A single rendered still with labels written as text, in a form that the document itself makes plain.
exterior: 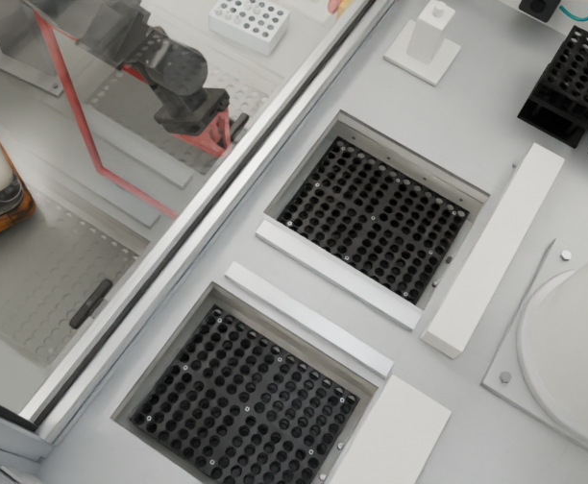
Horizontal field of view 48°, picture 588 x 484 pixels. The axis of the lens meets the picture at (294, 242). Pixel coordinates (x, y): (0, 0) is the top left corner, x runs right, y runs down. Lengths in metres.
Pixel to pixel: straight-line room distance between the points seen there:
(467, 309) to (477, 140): 0.27
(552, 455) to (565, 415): 0.05
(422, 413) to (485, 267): 0.20
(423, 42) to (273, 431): 0.57
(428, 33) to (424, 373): 0.47
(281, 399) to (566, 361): 0.35
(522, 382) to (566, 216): 0.25
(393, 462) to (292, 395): 0.15
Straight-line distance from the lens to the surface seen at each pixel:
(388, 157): 1.01
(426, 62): 1.02
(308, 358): 0.92
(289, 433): 0.83
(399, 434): 0.79
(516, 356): 0.86
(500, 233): 0.88
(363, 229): 0.92
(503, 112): 1.03
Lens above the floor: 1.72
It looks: 66 degrees down
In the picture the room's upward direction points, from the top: 11 degrees clockwise
